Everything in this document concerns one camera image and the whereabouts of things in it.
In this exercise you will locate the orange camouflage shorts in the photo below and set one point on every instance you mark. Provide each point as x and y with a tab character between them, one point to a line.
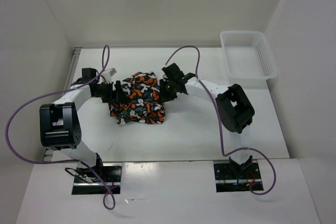
143	103

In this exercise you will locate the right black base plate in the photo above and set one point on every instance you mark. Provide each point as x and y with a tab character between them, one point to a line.
227	181

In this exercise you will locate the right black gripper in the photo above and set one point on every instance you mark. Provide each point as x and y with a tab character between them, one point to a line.
164	96

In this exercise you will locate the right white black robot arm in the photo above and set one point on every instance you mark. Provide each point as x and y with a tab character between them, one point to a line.
233	109

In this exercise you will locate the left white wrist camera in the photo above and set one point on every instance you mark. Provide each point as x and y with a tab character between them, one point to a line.
108	74

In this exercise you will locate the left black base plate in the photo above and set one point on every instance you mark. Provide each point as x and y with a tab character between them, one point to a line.
86	183

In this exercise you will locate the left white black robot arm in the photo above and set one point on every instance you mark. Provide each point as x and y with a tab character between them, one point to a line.
60	128

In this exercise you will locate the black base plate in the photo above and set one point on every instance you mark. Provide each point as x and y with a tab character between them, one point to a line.
227	181
86	183

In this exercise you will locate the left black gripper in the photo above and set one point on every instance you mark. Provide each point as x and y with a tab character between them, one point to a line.
117	95

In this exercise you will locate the white plastic basket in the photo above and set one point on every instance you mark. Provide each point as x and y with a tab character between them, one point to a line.
248	57

